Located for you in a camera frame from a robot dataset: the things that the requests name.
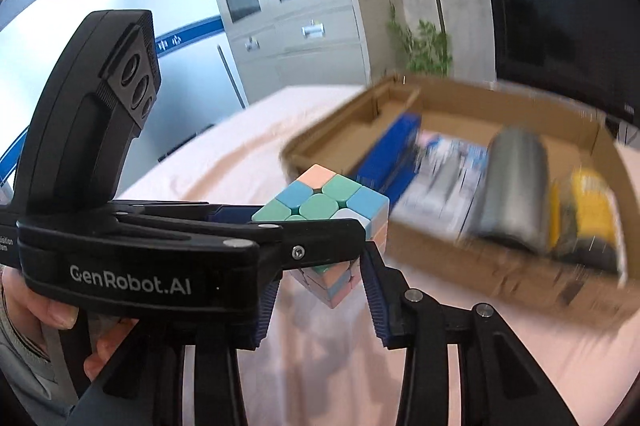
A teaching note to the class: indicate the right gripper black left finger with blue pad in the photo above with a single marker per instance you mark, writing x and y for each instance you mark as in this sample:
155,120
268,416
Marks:
146,382

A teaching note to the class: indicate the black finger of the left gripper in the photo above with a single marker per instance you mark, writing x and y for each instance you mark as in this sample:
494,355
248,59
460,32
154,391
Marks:
186,216
305,244

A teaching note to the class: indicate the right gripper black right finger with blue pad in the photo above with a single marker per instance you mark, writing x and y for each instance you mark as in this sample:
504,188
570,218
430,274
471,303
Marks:
501,383

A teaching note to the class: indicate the pastel rubik's cube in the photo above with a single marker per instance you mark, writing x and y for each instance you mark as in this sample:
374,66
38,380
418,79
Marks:
336,212

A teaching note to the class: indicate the blue rectangular box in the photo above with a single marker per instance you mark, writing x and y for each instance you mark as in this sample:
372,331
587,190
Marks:
390,165

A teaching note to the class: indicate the colourful picture box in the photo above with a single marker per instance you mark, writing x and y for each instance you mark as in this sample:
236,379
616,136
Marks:
439,199

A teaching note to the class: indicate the brown cardboard box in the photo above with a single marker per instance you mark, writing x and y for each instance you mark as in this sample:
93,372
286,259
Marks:
573,139

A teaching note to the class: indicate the yellow tape roll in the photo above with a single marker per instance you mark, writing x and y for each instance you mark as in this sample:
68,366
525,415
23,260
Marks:
584,223

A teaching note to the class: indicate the silver metal cylinder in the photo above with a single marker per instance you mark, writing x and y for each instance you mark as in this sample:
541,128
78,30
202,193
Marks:
512,202

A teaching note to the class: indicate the grey sleeve forearm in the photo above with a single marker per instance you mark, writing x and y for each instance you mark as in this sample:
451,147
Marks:
29,373

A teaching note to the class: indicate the person's left hand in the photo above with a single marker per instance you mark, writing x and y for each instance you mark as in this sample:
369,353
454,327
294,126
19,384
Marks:
29,313

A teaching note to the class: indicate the black television screen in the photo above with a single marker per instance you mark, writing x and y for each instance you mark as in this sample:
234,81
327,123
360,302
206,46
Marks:
586,50

